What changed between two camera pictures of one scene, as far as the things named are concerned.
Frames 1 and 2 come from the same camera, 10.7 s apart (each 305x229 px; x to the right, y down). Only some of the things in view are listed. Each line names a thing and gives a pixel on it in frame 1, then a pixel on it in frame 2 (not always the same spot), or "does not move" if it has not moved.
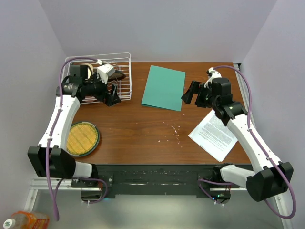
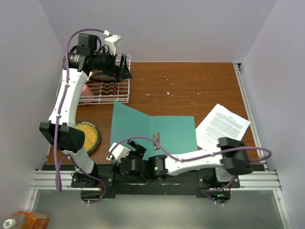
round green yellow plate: [82, 139] does not move
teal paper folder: [164, 88] → [173, 134]
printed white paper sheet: [212, 134] does not move
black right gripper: [194, 87] → [139, 151]
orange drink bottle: [25, 220] does not move
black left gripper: [113, 98] → [122, 73]
